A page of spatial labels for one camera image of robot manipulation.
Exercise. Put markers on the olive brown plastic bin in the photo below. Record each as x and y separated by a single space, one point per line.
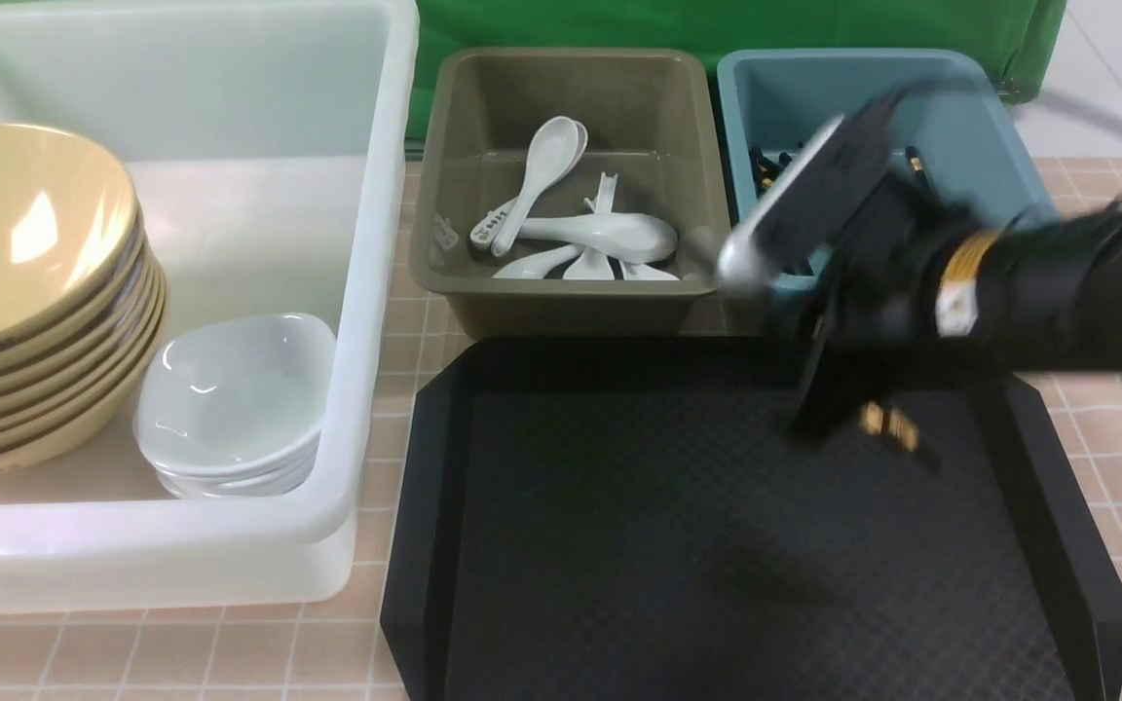
650 122

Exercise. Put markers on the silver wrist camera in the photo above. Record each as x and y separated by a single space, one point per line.
801 216

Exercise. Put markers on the large white plastic tub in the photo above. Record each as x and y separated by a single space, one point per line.
265 141

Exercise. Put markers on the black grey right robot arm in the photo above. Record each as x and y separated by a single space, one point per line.
1043 300

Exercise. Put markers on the bundle of black chopsticks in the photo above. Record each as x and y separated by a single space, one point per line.
768 165

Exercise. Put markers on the white ceramic spoon upright handle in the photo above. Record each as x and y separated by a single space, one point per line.
592 264

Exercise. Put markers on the stack of yellow bowls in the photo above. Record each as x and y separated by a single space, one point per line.
83 299

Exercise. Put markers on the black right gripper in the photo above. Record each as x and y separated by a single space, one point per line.
874 298

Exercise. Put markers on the teal blue plastic bin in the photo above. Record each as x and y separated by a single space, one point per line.
947 109

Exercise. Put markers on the stack of white dishes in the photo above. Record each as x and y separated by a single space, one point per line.
235 409

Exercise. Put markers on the black plastic serving tray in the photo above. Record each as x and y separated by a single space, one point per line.
624 519

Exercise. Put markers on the white spoon with lettering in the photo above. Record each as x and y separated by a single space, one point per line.
493 222

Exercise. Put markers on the beige checked tablecloth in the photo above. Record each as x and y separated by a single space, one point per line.
333 650

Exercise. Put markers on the lone black chopstick in bin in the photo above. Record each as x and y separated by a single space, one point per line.
915 163

